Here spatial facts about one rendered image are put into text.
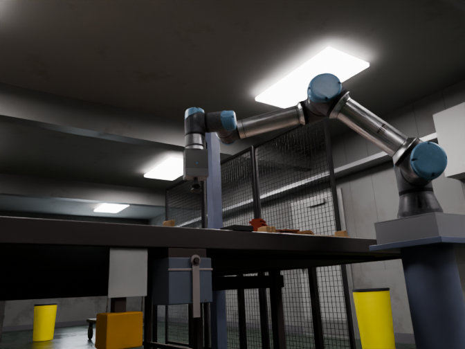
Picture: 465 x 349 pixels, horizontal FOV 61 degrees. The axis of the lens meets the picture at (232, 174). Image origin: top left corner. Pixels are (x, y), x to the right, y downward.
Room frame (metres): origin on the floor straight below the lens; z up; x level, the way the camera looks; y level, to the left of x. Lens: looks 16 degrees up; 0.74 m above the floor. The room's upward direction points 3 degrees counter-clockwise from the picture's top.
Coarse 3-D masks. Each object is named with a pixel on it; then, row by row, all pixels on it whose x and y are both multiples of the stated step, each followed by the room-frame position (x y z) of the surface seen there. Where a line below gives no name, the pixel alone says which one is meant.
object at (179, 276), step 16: (160, 256) 1.10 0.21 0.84; (176, 256) 1.08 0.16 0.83; (192, 256) 1.09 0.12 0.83; (160, 272) 1.09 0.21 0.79; (176, 272) 1.06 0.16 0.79; (192, 272) 1.09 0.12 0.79; (208, 272) 1.12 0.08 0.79; (160, 288) 1.09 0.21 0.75; (176, 288) 1.06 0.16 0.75; (192, 288) 1.09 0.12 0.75; (208, 288) 1.12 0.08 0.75; (160, 304) 1.09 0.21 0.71; (176, 304) 1.06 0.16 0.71; (192, 304) 1.09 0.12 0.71
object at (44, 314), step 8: (40, 304) 7.65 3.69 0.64; (48, 304) 7.69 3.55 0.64; (56, 304) 7.84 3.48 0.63; (40, 312) 7.66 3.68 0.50; (48, 312) 7.71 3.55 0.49; (40, 320) 7.66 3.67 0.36; (48, 320) 7.72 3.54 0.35; (40, 328) 7.67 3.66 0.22; (48, 328) 7.74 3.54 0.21; (40, 336) 7.68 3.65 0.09; (48, 336) 7.76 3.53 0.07
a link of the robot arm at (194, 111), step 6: (192, 108) 1.34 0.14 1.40; (198, 108) 1.35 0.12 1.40; (186, 114) 1.35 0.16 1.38; (192, 114) 1.34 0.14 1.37; (198, 114) 1.34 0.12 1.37; (204, 114) 1.34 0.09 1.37; (186, 120) 1.35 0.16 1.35; (192, 120) 1.34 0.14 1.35; (198, 120) 1.34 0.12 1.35; (186, 126) 1.35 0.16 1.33; (192, 126) 1.34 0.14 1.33; (198, 126) 1.34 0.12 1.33; (204, 126) 1.34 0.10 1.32; (186, 132) 1.35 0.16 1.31; (192, 132) 1.34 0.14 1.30; (198, 132) 1.34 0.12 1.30; (204, 132) 1.37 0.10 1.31
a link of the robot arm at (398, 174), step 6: (396, 168) 1.40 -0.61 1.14; (396, 174) 1.40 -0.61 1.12; (402, 174) 1.34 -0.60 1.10; (396, 180) 1.42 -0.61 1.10; (402, 180) 1.37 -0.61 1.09; (402, 186) 1.38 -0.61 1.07; (408, 186) 1.36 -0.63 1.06; (414, 186) 1.35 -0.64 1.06; (420, 186) 1.35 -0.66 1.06; (426, 186) 1.35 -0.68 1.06
